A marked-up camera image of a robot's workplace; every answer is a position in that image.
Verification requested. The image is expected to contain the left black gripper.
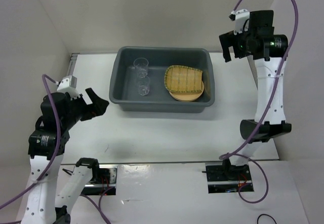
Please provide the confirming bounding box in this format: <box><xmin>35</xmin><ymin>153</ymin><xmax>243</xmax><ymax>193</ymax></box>
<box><xmin>62</xmin><ymin>87</ymin><xmax>109</xmax><ymax>128</ymax></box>

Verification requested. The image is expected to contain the clear plastic cup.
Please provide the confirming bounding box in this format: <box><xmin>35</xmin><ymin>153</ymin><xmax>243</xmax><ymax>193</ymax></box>
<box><xmin>136</xmin><ymin>76</ymin><xmax>150</xmax><ymax>96</ymax></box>
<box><xmin>134</xmin><ymin>58</ymin><xmax>149</xmax><ymax>78</ymax></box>

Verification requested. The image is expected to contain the woven bamboo tray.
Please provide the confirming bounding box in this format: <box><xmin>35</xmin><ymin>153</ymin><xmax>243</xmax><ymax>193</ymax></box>
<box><xmin>164</xmin><ymin>65</ymin><xmax>203</xmax><ymax>94</ymax></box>

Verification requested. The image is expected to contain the tan plate with bear print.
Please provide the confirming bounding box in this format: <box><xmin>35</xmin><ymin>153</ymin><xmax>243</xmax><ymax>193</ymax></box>
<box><xmin>169</xmin><ymin>82</ymin><xmax>205</xmax><ymax>102</ymax></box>

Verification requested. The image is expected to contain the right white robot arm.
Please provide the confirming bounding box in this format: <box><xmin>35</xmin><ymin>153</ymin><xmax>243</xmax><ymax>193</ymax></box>
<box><xmin>219</xmin><ymin>9</ymin><xmax>292</xmax><ymax>180</ymax></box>

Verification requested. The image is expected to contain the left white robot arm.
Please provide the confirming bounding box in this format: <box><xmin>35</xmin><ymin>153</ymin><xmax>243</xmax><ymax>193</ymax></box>
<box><xmin>21</xmin><ymin>88</ymin><xmax>109</xmax><ymax>223</ymax></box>

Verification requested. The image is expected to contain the grey plastic bin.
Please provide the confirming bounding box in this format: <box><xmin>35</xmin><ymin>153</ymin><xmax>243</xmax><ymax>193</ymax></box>
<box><xmin>109</xmin><ymin>47</ymin><xmax>215</xmax><ymax>114</ymax></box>

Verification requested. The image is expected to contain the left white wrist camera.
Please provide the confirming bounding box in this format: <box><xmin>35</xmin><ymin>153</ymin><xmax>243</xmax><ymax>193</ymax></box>
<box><xmin>57</xmin><ymin>75</ymin><xmax>83</xmax><ymax>99</ymax></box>

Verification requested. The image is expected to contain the aluminium frame rail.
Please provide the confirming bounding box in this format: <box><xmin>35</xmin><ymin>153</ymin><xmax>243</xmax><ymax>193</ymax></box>
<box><xmin>66</xmin><ymin>53</ymin><xmax>79</xmax><ymax>76</ymax></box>

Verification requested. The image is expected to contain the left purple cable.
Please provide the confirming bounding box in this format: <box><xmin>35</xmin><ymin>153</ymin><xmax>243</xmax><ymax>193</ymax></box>
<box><xmin>0</xmin><ymin>73</ymin><xmax>113</xmax><ymax>224</ymax></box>

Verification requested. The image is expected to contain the purple cable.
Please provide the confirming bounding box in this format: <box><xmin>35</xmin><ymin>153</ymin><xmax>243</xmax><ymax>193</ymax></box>
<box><xmin>0</xmin><ymin>73</ymin><xmax>113</xmax><ymax>224</ymax></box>
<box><xmin>219</xmin><ymin>0</ymin><xmax>298</xmax><ymax>204</ymax></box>

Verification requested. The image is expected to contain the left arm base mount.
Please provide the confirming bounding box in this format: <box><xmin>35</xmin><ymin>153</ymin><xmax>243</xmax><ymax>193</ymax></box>
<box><xmin>60</xmin><ymin>158</ymin><xmax>117</xmax><ymax>197</ymax></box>

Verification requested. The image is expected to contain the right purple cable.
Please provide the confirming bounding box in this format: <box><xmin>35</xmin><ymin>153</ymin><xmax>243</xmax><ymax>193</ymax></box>
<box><xmin>219</xmin><ymin>0</ymin><xmax>298</xmax><ymax>204</ymax></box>

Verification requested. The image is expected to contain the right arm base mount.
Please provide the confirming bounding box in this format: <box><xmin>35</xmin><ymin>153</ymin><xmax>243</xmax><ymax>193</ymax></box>
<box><xmin>202</xmin><ymin>160</ymin><xmax>254</xmax><ymax>194</ymax></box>

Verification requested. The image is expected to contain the black cable loop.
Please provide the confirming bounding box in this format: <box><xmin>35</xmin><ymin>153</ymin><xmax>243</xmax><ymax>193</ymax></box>
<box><xmin>257</xmin><ymin>214</ymin><xmax>277</xmax><ymax>224</ymax></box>

